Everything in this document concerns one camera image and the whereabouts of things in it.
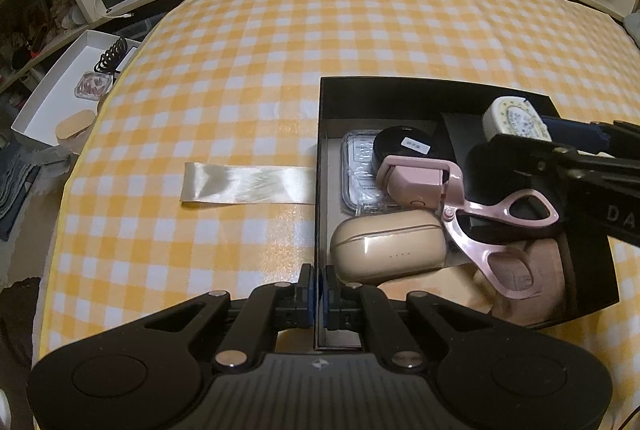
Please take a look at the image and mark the round black and cream jar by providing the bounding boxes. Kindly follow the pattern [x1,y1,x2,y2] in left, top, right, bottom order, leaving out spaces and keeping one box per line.
[372,125,446,171]

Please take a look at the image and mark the clear plastic case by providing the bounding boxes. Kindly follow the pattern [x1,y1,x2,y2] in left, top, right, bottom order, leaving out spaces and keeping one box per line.
[341,130,401,217]

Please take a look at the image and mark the oval wooden box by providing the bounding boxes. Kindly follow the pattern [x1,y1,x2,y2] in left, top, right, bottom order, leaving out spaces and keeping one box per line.
[55,110,97,142]

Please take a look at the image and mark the small clear case pink contents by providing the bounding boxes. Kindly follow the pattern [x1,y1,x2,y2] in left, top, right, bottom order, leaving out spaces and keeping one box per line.
[74,72,115,100]

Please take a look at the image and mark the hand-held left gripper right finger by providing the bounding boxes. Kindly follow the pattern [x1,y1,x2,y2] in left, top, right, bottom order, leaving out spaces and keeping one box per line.
[324,263,496,373]

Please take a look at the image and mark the yellow checked blanket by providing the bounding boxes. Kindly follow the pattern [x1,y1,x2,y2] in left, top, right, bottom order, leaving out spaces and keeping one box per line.
[37,0,640,361]

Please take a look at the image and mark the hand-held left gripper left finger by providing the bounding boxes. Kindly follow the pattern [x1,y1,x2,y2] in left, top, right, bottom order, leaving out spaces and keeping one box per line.
[142,263,317,373]

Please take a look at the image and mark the white open box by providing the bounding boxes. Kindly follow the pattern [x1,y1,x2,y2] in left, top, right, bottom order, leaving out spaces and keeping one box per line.
[11,30,141,149]

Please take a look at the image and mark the small black box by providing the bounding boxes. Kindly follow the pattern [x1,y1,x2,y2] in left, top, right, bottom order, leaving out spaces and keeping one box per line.
[440,110,569,243]

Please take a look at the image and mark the pink square compact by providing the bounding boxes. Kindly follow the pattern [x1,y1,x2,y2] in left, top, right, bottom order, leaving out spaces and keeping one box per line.
[472,237,569,327]

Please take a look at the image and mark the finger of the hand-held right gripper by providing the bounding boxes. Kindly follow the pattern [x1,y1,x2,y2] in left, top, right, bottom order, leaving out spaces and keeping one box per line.
[542,115,640,157]
[465,135,640,191]

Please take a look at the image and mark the dark folded cloth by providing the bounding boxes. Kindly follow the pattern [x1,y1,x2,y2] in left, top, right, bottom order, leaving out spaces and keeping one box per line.
[0,145,41,241]

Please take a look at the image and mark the grey storage bin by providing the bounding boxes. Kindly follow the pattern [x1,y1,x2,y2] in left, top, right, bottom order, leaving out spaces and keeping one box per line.
[112,12,159,42]

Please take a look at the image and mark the beige earbuds case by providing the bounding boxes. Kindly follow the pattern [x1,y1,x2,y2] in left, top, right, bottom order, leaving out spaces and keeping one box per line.
[330,208,449,283]

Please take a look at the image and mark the black hair claw clip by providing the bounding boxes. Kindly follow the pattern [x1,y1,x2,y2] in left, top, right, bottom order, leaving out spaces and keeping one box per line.
[92,37,128,75]

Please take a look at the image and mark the large black box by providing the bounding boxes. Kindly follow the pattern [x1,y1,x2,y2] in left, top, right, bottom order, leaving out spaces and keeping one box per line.
[314,76,622,352]

